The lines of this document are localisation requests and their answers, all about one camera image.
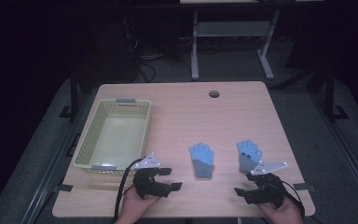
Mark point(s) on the blue knit glove with dots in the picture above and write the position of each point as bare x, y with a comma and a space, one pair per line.
248, 152

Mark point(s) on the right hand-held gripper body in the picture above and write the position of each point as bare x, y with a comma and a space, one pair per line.
268, 189

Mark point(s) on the round grey table grommet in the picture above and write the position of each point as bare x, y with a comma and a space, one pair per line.
214, 94

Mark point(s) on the grey metal desk frame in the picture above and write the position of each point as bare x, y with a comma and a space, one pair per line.
233, 29

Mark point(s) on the black tape strip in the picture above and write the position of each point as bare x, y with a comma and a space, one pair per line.
63, 188
304, 187

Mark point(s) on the person's right hand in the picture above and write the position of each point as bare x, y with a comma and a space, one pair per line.
284, 214

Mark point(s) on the pale yellow plastic basket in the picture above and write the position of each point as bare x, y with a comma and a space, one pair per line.
118, 137

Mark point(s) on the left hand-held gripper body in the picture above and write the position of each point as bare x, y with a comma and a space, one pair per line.
146, 183

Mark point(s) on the black metal post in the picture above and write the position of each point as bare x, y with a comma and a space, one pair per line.
331, 93

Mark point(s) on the person's left hand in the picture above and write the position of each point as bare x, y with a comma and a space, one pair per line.
133, 208

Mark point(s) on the aluminium floor rail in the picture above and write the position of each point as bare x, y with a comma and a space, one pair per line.
52, 168
348, 149

